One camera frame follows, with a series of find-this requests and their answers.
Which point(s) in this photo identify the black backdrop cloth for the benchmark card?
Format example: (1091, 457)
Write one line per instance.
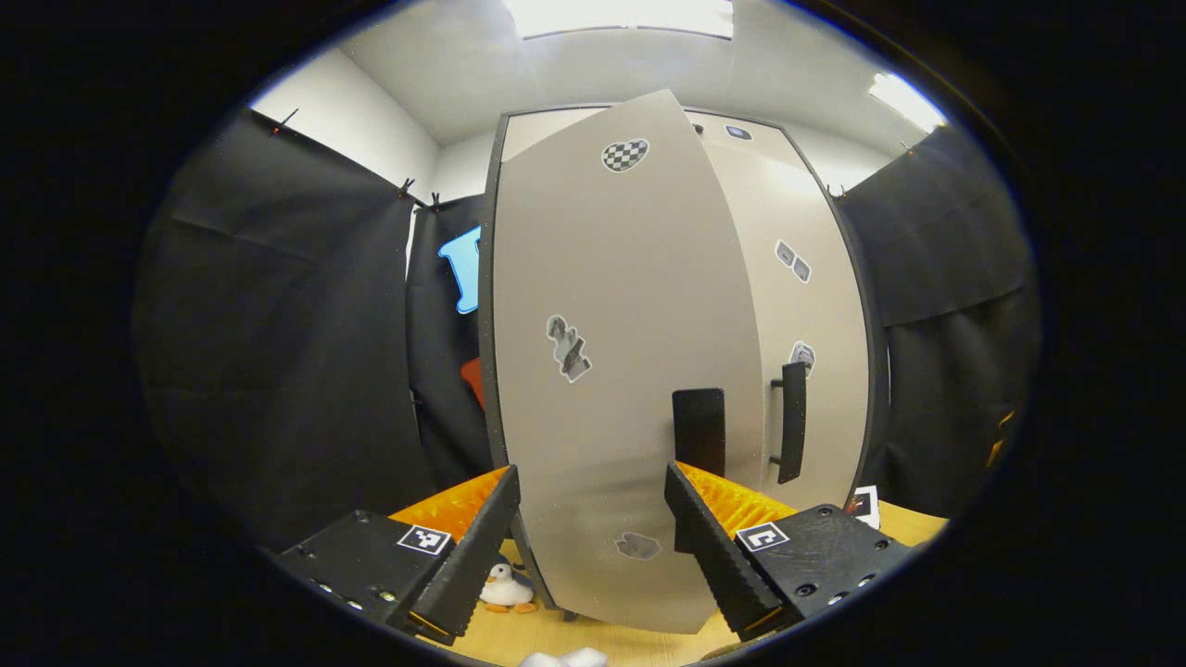
(278, 324)

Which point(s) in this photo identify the large ceiling light panel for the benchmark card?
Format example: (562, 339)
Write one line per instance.
(621, 17)

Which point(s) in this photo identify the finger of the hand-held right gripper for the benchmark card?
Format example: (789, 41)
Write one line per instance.
(1001, 452)

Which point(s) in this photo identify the light grey cabinet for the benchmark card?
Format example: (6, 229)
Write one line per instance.
(485, 306)

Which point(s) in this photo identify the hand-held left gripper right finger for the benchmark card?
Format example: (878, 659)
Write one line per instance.
(712, 556)

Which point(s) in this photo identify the small ceiling light panel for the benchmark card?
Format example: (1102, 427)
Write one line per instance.
(906, 100)

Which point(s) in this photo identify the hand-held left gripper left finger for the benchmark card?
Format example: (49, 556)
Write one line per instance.
(471, 556)

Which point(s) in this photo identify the small penguin toy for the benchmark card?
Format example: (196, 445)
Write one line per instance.
(505, 591)

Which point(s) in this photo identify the cabinet door with heart sticker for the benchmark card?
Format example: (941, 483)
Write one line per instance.
(602, 278)

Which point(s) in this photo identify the cabinet door with square stickers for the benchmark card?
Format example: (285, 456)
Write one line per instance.
(815, 306)

